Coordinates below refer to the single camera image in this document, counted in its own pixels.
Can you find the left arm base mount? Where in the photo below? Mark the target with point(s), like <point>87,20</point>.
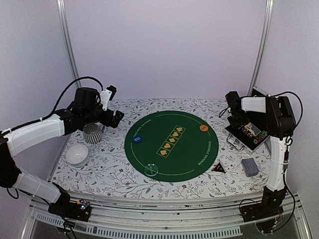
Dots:
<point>66,209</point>

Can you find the floral patterned tablecloth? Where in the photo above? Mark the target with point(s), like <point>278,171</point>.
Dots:
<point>109,173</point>

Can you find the aluminium front rail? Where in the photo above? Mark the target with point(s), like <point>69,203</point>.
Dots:
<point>126,218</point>

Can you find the round green poker mat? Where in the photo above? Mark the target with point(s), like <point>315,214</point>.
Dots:
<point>173,141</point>

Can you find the deck of playing cards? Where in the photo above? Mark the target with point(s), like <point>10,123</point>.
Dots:
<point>250,167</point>

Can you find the orange big blind button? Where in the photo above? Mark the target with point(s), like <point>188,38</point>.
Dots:
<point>204,128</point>

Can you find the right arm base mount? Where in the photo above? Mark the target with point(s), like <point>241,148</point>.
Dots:
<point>254,211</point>

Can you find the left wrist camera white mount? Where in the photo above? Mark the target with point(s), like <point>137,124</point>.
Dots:
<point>107,95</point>

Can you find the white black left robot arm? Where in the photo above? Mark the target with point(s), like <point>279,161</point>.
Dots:
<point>89,106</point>

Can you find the white ceramic bowl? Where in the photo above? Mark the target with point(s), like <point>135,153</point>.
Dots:
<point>77,155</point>

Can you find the aluminium poker chip case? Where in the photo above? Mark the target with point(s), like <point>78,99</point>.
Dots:
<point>249,137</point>

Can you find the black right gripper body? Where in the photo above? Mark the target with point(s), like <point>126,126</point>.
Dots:
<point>239,119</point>

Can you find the aluminium frame post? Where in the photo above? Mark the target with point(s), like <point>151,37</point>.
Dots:
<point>262,45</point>
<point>67,38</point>

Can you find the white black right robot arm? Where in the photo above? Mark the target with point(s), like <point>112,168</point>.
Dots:
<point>280,125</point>

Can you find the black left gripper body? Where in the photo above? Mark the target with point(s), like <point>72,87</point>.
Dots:
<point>107,121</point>

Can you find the clear round dealer button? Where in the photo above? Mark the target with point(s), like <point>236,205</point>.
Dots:
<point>151,170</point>

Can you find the striped ceramic mug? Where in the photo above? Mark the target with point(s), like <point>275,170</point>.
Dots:
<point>93,133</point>

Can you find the blue small blind button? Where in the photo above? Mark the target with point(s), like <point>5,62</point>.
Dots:
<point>137,139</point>

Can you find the black red triangular card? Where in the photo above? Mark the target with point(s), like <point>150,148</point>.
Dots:
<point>218,168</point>

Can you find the left aluminium frame post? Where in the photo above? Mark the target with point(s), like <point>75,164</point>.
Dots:
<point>67,38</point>

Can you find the right aluminium frame post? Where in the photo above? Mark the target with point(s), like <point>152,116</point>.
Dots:
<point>262,45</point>

